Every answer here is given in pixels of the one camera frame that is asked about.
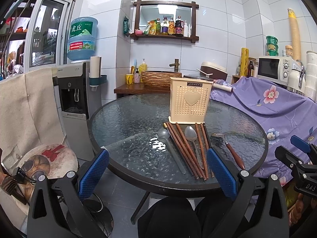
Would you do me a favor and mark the brown wooden chopstick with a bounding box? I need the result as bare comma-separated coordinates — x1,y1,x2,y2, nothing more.
201,123,214,178
195,123,208,180
166,122,204,179
175,123,207,180
165,122,200,179

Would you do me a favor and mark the wooden handled steel spoon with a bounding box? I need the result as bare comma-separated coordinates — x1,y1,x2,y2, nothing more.
211,133,245,170

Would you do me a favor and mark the purple floral cloth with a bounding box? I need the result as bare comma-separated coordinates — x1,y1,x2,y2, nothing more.
210,77,316,185

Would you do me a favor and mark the round cartoon cushion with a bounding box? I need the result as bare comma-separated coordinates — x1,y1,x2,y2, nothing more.
12,144,78,202

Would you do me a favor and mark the white bowl stack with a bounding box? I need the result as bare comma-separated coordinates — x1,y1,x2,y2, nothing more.
305,51,317,102

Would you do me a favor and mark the white kettle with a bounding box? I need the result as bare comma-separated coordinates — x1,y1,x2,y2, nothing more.
287,60,306,96

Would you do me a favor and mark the white microwave oven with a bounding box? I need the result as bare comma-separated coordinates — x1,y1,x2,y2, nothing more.
257,56,297,86

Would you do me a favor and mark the beige fabric chair cover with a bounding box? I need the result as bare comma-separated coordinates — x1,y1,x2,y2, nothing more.
1,68,64,162

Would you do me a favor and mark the yellow roll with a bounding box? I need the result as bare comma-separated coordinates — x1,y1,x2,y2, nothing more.
240,47,249,77

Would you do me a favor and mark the green bowl stack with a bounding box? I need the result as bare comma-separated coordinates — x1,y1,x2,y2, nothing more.
266,36,278,57

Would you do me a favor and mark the round glass table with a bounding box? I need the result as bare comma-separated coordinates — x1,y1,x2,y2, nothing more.
88,94,268,198

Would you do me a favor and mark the tall paper cup stack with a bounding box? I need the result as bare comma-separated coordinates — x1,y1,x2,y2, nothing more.
287,8,301,60

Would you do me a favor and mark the grey water dispenser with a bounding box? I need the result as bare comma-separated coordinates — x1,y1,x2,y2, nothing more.
57,61,102,161

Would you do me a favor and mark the beige perforated utensil holder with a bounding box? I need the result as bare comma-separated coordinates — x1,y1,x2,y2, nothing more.
169,77,213,124

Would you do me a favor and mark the white pan with lid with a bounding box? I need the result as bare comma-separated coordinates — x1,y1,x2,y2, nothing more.
183,75,233,92

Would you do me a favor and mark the paper cup stack holder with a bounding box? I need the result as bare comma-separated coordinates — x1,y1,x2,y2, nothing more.
89,57,107,92

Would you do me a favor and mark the bronze faucet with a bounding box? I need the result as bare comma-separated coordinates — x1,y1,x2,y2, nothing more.
169,59,180,72

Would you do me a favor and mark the yellow mug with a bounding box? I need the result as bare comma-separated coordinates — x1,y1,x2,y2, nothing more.
126,74,134,85

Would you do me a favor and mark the pink pump bottle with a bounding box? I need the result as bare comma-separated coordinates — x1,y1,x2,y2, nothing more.
134,68,140,83

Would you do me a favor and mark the woven brown basin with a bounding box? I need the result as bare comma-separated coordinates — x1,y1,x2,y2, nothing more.
141,71,182,88

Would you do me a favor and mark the yellow soap dispenser bottle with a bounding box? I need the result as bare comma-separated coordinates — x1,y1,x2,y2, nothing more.
138,59,148,76

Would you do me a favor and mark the blue water bottle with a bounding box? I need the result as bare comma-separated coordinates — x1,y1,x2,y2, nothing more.
67,17,98,61

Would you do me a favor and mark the dark soy sauce bottle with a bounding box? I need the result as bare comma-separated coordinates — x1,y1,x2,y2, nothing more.
175,16,184,36

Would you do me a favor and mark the wooden framed wall shelf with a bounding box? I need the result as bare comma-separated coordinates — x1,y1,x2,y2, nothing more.
131,0,199,44

